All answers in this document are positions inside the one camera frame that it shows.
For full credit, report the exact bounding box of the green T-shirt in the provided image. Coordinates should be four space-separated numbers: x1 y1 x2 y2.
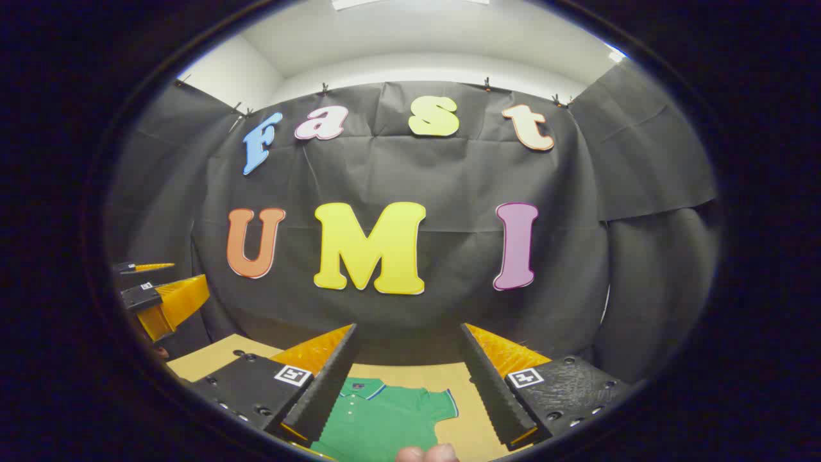
311 377 460 462

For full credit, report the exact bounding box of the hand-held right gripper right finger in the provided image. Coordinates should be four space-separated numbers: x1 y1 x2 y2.
458 323 634 452

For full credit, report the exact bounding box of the black backdrop cloth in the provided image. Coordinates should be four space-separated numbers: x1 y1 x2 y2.
106 58 722 386

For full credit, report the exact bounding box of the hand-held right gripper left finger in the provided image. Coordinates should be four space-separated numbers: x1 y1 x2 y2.
190 323 360 460

